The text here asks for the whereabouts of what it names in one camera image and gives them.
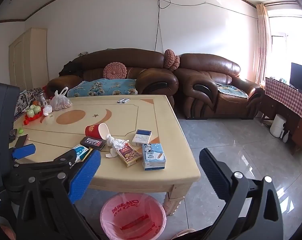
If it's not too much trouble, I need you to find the red paper cup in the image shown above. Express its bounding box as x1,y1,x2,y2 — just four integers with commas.
85,123,110,141

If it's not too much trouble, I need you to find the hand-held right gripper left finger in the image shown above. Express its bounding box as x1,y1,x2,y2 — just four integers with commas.
16,150,102,240

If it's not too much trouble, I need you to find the black wall cable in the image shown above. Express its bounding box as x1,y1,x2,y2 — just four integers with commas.
149,0,259,52

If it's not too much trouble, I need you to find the white round appliance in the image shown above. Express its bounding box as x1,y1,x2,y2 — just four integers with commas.
270,114,287,138

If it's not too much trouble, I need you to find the blue and white medicine box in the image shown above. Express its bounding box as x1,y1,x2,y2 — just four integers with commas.
132,129,152,146

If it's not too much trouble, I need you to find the glass jar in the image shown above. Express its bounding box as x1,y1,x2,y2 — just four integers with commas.
37,90,48,105

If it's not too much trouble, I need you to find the red fruit tray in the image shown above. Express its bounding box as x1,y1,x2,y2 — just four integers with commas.
23,110,45,126

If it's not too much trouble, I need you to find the black monitor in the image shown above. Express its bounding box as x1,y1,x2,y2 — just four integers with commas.
290,62,302,97

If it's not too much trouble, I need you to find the cream wardrobe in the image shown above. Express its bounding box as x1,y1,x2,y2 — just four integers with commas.
8,27,48,92

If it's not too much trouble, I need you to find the beige wooden coffee table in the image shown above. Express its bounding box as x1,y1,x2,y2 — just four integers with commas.
9,94,201,216

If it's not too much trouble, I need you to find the red-brown printed box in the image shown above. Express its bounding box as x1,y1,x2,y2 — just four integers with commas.
116,142,142,168

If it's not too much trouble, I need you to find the blue floral armchair cover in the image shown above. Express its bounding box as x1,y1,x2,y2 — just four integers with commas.
215,82,249,99

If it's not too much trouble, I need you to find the brown leather armchair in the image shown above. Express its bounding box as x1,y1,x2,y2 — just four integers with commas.
173,53,265,120

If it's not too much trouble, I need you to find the black clothing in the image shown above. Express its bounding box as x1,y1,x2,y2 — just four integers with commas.
59,60,83,77

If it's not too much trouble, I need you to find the red checkered tablecloth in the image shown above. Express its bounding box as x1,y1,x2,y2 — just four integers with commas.
265,77,302,126

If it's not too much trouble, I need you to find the black box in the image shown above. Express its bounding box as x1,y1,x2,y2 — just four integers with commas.
80,136,107,151

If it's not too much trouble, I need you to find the window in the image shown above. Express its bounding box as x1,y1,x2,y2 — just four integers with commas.
268,9,302,85

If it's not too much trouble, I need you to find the blue and white packet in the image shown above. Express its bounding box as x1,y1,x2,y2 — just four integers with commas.
71,144,93,163

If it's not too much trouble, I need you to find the light blue carton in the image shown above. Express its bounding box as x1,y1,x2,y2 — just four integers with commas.
142,143,167,171

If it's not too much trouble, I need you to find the blue floral sofa cover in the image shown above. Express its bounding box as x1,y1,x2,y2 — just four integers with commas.
67,78,137,98

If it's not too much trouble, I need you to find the white tissue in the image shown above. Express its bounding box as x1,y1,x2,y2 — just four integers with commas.
106,135,129,151

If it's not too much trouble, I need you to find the wooden cabinet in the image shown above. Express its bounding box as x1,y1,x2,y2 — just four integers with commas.
260,92,302,156

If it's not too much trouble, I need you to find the beige curtain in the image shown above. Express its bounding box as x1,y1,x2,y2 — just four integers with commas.
256,3,273,86

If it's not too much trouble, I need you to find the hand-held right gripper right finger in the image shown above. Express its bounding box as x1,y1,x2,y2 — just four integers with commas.
199,148,284,240

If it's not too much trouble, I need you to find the pink-lined waste bin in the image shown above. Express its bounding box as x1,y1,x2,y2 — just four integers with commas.
100,192,167,240

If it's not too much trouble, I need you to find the patterned black and white cloth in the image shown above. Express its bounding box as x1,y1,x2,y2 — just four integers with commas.
14,88,42,117

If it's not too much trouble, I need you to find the clear plastic bag of nuts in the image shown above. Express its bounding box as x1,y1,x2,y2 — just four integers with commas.
49,87,73,111

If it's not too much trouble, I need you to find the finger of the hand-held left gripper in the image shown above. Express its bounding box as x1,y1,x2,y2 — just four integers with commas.
12,152,78,178
11,144,37,160

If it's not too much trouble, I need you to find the pink round cushion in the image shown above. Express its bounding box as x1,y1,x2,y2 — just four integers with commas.
103,61,127,79
164,49,180,71

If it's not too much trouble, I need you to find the brown leather sofa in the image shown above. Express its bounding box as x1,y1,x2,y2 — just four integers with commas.
46,48,179,110

